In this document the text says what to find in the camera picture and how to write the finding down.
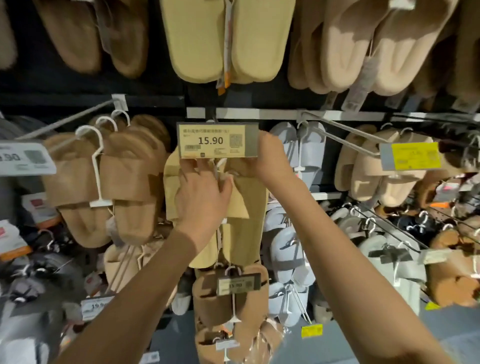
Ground yellow paper price tag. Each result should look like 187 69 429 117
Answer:
379 141 443 172

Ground person's right hand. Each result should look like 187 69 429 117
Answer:
234 131 301 188

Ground yellow slippers pair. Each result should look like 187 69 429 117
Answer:
163 148 269 269

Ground person's right forearm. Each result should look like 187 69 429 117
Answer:
268 176 457 364

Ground beige electronic price label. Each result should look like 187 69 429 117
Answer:
216 272 262 297
176 121 260 160

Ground brown slippers pair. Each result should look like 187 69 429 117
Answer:
41 125 160 249

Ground wall display of slippers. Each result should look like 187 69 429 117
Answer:
0 0 480 364

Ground rows of slippers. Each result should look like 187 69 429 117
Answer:
0 0 480 364

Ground person's left hand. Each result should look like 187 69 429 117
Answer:
174 159 234 248

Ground person's left forearm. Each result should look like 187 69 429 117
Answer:
56 228 226 364

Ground grey electronic price label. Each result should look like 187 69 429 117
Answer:
0 141 57 177

